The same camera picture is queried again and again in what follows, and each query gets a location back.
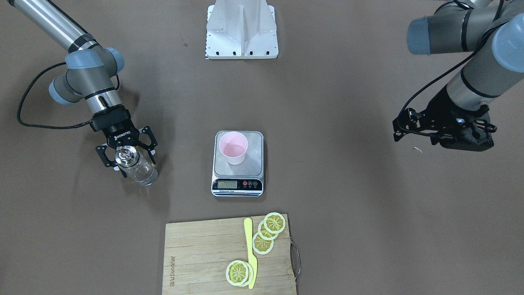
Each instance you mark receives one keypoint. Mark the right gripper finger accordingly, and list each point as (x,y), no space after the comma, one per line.
(107,162)
(150,146)

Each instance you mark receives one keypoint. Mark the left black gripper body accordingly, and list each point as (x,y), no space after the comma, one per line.
(435,110)

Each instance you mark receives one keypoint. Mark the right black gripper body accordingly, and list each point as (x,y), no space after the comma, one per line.
(116,128)

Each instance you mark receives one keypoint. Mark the glass sauce bottle metal spout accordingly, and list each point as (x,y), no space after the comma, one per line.
(135,165)

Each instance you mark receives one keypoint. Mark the pink plastic cup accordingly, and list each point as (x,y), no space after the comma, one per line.
(233,145)

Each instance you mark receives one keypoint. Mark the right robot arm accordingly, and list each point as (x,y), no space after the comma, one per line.
(91,68)

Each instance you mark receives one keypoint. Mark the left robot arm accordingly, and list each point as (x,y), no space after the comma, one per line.
(491,34)

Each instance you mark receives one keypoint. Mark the digital kitchen scale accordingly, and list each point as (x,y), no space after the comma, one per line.
(242,180)

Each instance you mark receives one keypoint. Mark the bamboo cutting board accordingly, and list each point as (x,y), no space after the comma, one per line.
(197,254)

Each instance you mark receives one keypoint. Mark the yellow plastic knife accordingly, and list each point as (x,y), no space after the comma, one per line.
(252,260)

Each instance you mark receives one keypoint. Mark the lemon slice top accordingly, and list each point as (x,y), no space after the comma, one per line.
(274,222)

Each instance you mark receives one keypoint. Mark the lemon slice front bottom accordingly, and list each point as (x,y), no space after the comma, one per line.
(236,273)

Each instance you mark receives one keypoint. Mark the lemon slice behind bottom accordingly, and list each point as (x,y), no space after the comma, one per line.
(250,274)

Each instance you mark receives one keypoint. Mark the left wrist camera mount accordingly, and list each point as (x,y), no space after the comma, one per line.
(411,122)

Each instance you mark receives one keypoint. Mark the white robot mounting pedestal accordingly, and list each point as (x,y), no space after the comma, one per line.
(241,29)

